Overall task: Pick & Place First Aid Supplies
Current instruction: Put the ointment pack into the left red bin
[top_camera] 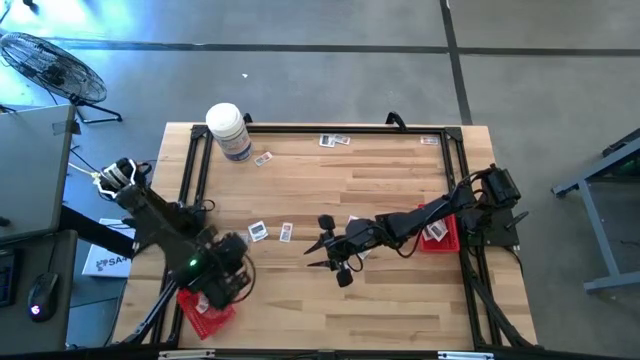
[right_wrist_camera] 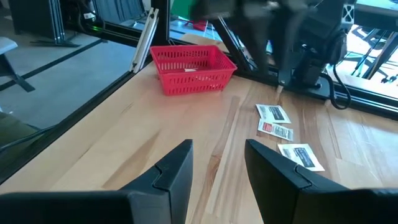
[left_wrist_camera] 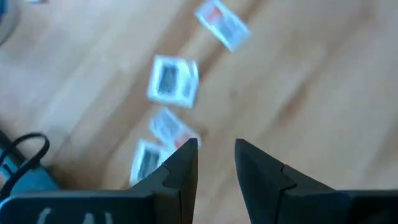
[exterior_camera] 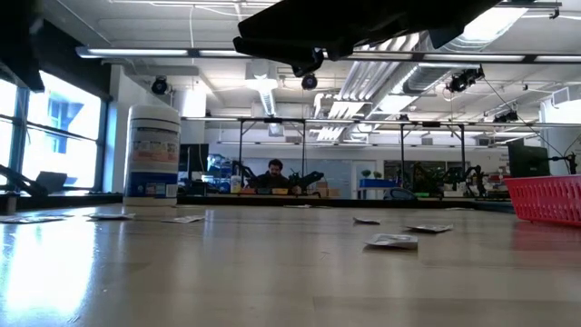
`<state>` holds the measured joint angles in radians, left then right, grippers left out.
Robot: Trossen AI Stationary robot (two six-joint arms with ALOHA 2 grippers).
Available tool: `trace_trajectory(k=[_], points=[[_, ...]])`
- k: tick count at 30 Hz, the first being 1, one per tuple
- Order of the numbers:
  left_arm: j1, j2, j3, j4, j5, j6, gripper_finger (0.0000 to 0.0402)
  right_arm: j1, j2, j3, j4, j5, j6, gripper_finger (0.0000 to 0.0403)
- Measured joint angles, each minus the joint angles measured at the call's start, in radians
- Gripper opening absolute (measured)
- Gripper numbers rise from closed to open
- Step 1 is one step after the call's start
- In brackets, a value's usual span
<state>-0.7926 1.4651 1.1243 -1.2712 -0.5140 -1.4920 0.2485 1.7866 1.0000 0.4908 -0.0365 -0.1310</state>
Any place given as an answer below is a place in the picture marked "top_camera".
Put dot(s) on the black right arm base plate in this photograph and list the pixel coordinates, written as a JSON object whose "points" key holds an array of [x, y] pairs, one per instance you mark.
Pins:
{"points": [[502, 235]]}

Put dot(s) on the black clamp lever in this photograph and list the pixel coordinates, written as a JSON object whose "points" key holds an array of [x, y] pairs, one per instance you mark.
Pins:
{"points": [[517, 220]]}

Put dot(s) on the black floor fan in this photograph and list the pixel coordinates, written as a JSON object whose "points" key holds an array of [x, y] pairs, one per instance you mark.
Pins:
{"points": [[52, 67]]}

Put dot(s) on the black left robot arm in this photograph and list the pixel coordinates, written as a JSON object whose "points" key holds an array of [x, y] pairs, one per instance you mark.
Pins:
{"points": [[150, 220]]}

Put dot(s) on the silver metal bracket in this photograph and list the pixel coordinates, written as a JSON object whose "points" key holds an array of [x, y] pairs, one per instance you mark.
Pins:
{"points": [[185, 354], [465, 355]]}

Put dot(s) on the red plastic mesh basket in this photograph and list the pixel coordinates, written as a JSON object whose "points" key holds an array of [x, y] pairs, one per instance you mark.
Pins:
{"points": [[447, 246], [210, 326]]}

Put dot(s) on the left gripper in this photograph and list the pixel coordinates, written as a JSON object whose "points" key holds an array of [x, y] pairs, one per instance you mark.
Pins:
{"points": [[225, 270]]}

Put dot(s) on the white cardboard box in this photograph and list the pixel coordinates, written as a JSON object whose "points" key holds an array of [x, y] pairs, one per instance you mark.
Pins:
{"points": [[107, 262]]}

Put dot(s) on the grey metal table frame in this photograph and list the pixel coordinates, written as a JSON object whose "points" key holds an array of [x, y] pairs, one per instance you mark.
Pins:
{"points": [[612, 281]]}

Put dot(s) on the white wipes canister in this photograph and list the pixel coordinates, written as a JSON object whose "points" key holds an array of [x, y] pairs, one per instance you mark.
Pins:
{"points": [[227, 125]]}

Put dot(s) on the black keyboard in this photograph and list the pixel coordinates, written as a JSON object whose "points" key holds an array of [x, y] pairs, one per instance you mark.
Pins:
{"points": [[5, 277]]}

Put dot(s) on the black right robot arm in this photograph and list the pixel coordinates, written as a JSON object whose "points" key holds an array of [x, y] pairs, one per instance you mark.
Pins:
{"points": [[430, 212]]}

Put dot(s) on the black metal beam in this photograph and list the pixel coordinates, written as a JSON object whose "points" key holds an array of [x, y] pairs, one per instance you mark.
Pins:
{"points": [[90, 231]]}

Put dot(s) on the square white packet black label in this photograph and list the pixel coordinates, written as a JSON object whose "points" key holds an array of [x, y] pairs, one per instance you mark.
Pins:
{"points": [[258, 231], [438, 229], [327, 140], [426, 235]]}

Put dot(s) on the black computer mouse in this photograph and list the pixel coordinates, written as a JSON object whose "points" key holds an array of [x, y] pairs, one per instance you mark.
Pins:
{"points": [[42, 297]]}

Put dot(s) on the yellow power plug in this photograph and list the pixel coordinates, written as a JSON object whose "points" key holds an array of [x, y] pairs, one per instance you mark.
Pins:
{"points": [[95, 175]]}

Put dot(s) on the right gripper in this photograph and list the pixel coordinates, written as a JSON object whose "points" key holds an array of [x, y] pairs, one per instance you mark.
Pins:
{"points": [[355, 237]]}

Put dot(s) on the dark grey desk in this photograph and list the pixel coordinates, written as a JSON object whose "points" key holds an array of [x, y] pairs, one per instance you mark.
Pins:
{"points": [[20, 332]]}

